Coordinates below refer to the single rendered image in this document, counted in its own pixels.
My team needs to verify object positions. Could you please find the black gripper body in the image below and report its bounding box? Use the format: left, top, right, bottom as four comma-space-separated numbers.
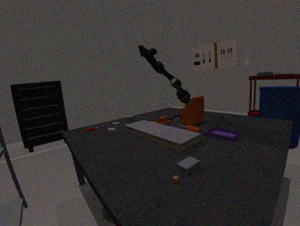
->
140, 50, 154, 63

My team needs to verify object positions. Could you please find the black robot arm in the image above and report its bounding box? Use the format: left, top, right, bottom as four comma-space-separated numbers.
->
150, 48, 191, 105

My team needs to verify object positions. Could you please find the orange-handled awl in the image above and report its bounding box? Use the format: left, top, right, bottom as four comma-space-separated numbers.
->
180, 125, 201, 133

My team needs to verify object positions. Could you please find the grey rectangular floor panel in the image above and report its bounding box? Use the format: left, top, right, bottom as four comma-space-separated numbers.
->
124, 120, 202, 152

